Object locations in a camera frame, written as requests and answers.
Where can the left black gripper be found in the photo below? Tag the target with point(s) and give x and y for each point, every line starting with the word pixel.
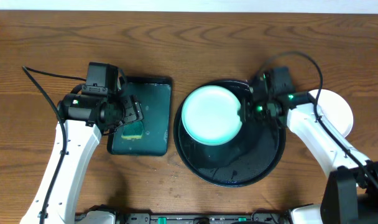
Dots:
pixel 129 110

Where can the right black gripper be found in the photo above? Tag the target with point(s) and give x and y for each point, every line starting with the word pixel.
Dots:
pixel 245 112

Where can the green yellow sponge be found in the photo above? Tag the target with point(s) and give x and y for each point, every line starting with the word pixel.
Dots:
pixel 133 130

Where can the mint plate with green smear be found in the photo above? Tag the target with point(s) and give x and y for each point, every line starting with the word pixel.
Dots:
pixel 210 115

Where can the white plate with green smear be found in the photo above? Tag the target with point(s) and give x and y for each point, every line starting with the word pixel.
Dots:
pixel 337 110

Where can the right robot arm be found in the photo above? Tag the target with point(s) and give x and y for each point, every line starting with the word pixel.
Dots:
pixel 351 193

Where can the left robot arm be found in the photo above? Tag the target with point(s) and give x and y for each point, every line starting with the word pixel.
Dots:
pixel 82 121

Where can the black rectangular water tray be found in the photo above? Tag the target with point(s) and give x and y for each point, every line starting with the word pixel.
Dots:
pixel 155 96

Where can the round black serving tray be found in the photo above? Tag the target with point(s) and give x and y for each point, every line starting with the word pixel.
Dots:
pixel 246 159

